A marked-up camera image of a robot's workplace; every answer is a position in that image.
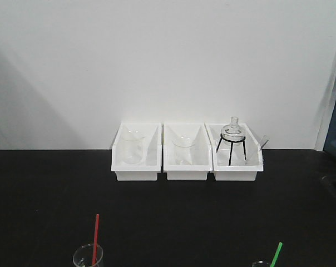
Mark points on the white plastic bin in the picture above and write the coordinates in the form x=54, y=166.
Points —
x=240, y=169
x=150, y=165
x=202, y=162

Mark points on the glass beaker front right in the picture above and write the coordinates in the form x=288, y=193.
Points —
x=261, y=263

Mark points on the glass beaker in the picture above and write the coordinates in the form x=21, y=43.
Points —
x=261, y=263
x=83, y=256

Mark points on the clear glass beaker left bin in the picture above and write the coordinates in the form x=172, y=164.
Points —
x=132, y=146

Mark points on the clear glass beaker bin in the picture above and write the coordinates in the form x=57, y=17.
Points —
x=183, y=150
x=132, y=146

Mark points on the clear glass beaker middle bin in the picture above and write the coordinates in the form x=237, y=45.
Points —
x=183, y=150

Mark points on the middle white plastic bin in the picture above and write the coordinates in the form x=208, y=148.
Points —
x=202, y=162

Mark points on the clear round-bottom glass flask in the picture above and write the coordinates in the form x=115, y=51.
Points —
x=233, y=131

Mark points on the glass beaker front left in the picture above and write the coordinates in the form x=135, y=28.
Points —
x=83, y=256

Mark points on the left white plastic bin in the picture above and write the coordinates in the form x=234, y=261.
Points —
x=150, y=165

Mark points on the red plastic spoon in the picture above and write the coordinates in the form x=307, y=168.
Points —
x=95, y=239

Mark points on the right white plastic bin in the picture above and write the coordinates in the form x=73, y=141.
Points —
x=240, y=169

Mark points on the black wire tripod stand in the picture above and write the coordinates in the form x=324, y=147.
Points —
x=230, y=153

